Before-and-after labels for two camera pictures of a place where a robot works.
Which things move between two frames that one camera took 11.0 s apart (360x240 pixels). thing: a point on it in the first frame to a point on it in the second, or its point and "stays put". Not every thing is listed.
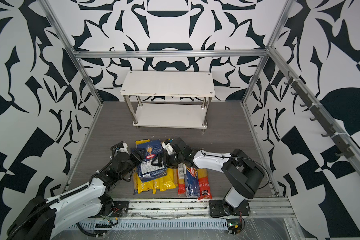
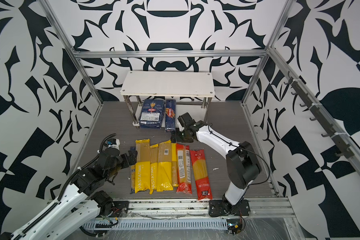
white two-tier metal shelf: x=169 y=99 stays put
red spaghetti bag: x=204 y=188 stays put
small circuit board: x=234 y=225 stays put
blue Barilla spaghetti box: x=192 y=183 to x=170 y=115
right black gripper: x=168 y=162 to x=176 y=135
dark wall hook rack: x=320 y=115 stays put
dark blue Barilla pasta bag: x=151 y=150 to x=152 y=113
